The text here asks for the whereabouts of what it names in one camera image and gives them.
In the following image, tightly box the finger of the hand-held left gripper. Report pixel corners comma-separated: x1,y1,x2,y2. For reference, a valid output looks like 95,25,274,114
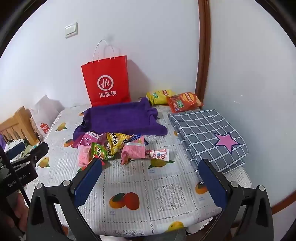
5,140,26,163
10,142,49,171

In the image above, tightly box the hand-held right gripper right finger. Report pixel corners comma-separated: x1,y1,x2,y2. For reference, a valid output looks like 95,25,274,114
198,159,277,241

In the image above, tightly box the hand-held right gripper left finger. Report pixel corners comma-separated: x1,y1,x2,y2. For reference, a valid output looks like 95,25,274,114
25,158,109,241

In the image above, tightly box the pale pink snack packet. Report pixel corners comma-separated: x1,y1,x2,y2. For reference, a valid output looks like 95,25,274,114
78,145,92,167

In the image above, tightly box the green snack packet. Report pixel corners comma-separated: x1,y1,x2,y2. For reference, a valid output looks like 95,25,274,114
91,142,115,161

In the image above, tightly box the yellow snack packet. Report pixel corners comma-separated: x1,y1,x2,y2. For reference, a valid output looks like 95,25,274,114
106,133,134,155

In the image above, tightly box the large pink snack packet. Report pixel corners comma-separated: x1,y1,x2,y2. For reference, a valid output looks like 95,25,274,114
121,139,147,165

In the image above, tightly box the white pink snack packet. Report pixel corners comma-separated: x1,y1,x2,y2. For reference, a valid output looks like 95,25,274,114
145,149,170,160

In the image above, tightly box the purple towel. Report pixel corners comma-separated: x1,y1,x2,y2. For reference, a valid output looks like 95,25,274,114
72,97,168,149

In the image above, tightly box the person's left hand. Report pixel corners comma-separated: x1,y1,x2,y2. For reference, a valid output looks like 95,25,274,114
11,192,29,232

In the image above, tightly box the white dotted cloth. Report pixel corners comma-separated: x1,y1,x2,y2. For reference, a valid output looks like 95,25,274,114
4,138,26,150

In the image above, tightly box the pale green cloth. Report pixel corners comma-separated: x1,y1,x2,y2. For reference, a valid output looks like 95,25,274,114
23,145,41,156

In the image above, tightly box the light wooden rack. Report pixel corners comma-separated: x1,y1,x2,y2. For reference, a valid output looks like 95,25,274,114
0,106,40,145

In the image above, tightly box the white object under table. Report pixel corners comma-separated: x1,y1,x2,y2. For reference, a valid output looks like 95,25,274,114
186,217,214,234

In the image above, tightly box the white shopping bag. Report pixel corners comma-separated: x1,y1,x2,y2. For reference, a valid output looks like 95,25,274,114
29,95,65,142

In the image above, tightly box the grey checked folded cloth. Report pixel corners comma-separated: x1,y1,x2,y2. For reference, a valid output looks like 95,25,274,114
168,109,250,173

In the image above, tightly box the brown wooden baseboard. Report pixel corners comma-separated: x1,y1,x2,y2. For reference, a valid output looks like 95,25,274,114
270,183,296,215

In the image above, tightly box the orange red chip bag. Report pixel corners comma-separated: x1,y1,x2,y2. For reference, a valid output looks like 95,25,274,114
166,92,204,113

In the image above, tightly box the yellow chip bag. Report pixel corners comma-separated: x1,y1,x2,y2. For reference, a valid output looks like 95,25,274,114
146,89,175,106

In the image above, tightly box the red paper shopping bag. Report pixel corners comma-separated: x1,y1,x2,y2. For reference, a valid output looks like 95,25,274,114
81,39,132,107

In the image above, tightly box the white wall switch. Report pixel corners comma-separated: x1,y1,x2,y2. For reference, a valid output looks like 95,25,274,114
64,22,78,39

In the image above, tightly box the brown wooden door frame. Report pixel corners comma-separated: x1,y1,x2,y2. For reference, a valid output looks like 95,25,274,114
195,0,211,99

